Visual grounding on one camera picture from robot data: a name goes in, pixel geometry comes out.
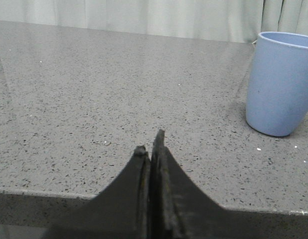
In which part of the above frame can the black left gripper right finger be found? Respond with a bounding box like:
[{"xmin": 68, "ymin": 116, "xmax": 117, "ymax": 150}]
[{"xmin": 151, "ymin": 129, "xmax": 308, "ymax": 239}]

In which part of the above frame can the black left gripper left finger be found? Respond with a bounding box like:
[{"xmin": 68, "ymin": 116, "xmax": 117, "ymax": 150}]
[{"xmin": 45, "ymin": 145, "xmax": 151, "ymax": 239}]

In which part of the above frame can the blue plastic cup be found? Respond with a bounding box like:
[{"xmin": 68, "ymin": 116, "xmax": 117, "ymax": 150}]
[{"xmin": 246, "ymin": 31, "xmax": 308, "ymax": 137}]

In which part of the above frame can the white curtain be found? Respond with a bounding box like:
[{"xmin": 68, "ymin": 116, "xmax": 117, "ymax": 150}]
[{"xmin": 0, "ymin": 0, "xmax": 308, "ymax": 42}]

